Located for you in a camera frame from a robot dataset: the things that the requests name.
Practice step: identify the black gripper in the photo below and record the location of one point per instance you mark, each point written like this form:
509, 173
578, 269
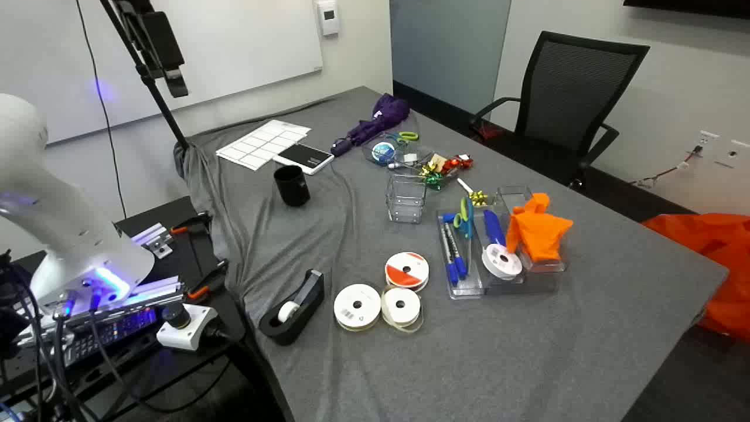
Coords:
159, 43

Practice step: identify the white circular ribbon spool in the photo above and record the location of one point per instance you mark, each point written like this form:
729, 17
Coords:
502, 262

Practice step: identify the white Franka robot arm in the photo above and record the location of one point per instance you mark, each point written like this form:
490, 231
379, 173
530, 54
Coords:
48, 212

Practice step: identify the clear compartment organizer case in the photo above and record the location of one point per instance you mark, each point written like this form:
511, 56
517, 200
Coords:
469, 292

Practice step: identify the white whiteboard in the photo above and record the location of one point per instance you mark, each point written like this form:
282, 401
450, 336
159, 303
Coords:
234, 47

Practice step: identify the white label sheet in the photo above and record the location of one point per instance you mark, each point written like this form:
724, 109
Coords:
261, 145

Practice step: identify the black cup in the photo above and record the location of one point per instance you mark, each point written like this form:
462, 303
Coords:
292, 187

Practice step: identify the blue and white ribbon spool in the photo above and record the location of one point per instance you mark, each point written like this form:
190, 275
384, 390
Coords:
382, 152

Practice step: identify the green curled ribbon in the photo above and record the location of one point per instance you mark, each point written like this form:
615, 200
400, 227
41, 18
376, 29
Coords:
407, 137

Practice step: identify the silver robot controller box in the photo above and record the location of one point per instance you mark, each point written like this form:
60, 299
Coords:
118, 313

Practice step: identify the small white ribbon roll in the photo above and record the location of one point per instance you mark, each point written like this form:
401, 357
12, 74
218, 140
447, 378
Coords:
411, 158

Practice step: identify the black tape dispenser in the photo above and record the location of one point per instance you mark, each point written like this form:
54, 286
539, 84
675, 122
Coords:
295, 313

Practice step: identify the gold gift bow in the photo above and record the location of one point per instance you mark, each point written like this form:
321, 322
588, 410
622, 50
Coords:
435, 164

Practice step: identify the green gift bow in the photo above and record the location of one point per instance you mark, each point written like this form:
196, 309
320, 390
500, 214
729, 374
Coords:
432, 181

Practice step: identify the large white ribbon spool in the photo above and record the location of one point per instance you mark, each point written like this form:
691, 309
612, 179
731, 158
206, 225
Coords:
356, 307

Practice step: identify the black equipment cart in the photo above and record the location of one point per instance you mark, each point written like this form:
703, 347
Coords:
179, 375

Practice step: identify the red gift bow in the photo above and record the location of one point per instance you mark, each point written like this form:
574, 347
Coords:
457, 163

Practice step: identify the red and white ribbon spool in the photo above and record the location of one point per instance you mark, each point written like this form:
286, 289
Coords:
407, 269

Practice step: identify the blue pen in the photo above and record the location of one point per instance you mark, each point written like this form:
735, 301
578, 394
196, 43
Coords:
447, 248
461, 266

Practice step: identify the green and blue ribbon bundle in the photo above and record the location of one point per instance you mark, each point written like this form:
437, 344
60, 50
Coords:
465, 219

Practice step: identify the cream ribbon spool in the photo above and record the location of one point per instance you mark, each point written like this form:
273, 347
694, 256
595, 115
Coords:
401, 309

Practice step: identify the yellow and black gift bow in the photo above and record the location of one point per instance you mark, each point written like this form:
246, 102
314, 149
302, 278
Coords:
478, 197

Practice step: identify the blue marker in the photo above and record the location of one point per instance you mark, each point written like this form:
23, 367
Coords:
492, 225

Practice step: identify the orange cloth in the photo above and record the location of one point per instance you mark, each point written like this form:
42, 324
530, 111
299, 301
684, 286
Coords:
539, 231

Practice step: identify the grey table cloth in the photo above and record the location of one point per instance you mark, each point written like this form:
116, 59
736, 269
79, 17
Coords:
469, 343

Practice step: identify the black mesh office chair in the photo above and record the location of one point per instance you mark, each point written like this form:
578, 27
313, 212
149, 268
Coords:
570, 93

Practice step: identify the orange bag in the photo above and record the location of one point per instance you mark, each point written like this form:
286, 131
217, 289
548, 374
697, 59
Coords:
718, 259

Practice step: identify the black camera tripod pole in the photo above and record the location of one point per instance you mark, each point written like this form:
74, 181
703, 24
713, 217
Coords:
159, 102

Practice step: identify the silver metal bracket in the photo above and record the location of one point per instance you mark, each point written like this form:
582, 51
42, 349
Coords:
154, 238

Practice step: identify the white wall thermostat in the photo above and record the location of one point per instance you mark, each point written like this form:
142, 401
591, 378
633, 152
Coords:
329, 17

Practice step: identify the black wall television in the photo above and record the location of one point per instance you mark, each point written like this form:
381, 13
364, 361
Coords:
688, 6

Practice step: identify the white wall outlet plate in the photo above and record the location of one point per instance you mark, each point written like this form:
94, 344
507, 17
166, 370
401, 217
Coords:
722, 149

